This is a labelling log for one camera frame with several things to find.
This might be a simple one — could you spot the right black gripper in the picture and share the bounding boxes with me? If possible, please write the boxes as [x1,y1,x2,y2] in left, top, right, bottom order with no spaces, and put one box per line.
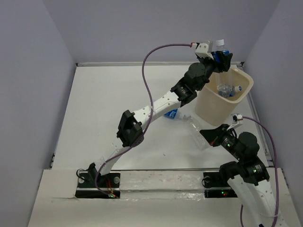
[198,123,243,160]

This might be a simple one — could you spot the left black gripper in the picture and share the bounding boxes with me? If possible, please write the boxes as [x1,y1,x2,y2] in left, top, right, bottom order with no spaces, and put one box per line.
[195,51,232,91]

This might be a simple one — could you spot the clear unlabelled bottle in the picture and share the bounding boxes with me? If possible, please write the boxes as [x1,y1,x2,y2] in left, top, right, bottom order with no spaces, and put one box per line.
[183,115,208,151]

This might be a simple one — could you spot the blue label bottle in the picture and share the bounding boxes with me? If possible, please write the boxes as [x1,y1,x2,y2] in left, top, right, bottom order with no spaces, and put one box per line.
[230,90,236,97]
[214,39,232,98]
[164,109,186,120]
[233,86,242,93]

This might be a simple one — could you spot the blue label bottle front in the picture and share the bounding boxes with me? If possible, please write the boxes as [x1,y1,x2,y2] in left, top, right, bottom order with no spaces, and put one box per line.
[233,86,242,93]

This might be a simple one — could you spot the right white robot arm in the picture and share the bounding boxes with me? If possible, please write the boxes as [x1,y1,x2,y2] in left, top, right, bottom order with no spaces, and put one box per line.
[199,124,287,227]

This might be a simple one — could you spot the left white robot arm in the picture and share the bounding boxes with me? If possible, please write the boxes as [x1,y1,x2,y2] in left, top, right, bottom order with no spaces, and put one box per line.
[87,51,233,187]

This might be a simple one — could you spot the beige plastic bin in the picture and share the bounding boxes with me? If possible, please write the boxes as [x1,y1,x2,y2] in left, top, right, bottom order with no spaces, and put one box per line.
[195,65,254,126]

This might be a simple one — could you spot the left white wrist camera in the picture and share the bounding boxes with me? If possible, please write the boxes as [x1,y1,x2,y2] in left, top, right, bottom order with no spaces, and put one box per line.
[192,41,214,60]

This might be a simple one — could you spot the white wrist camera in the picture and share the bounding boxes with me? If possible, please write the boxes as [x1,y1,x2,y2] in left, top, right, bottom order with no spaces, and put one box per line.
[227,113,243,130]
[192,41,214,60]

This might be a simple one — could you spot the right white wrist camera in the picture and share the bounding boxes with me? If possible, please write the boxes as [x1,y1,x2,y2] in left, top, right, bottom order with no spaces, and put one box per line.
[227,113,243,130]

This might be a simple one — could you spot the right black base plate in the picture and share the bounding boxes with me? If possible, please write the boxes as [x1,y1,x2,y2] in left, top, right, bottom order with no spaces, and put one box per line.
[201,172,237,199]

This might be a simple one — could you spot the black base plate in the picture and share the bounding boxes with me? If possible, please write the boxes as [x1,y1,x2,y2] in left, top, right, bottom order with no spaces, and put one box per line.
[75,169,121,199]
[201,172,237,199]

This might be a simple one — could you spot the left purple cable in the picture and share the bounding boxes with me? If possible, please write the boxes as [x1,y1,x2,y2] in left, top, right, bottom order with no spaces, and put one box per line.
[94,43,199,197]

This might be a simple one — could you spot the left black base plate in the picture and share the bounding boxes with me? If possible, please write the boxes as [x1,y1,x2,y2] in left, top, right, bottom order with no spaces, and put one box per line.
[75,169,121,199]

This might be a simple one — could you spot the aluminium table rail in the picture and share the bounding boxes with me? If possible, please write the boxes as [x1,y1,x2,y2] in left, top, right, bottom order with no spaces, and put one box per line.
[75,61,245,67]

